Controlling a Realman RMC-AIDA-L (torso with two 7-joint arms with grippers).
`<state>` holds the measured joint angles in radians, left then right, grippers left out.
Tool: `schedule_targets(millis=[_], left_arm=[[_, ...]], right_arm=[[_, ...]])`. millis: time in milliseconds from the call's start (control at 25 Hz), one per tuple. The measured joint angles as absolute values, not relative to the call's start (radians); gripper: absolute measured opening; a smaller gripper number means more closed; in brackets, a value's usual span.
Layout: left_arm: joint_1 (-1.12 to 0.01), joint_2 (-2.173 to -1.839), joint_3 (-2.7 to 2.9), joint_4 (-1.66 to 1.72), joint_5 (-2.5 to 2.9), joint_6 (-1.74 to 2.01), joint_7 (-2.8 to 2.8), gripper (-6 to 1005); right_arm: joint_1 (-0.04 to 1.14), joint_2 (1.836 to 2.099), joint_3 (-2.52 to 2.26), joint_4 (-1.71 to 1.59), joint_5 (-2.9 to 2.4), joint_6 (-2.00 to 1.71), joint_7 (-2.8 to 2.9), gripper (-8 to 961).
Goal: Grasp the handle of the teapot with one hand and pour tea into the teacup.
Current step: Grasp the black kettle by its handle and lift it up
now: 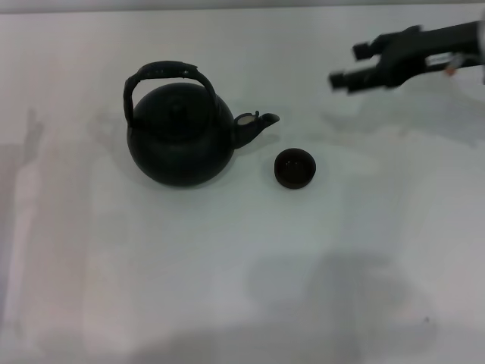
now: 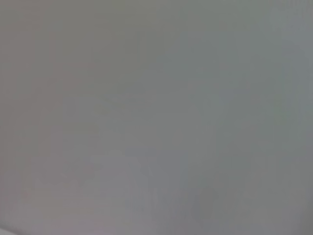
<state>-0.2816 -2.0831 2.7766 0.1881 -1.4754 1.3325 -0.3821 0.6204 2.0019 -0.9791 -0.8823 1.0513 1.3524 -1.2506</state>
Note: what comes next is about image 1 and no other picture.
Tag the small dark brown teacup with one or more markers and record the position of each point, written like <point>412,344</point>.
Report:
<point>295,168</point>

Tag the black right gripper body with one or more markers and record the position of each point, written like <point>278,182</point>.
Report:
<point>417,53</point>

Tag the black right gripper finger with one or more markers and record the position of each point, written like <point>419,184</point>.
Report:
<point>367,47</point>
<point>356,77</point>

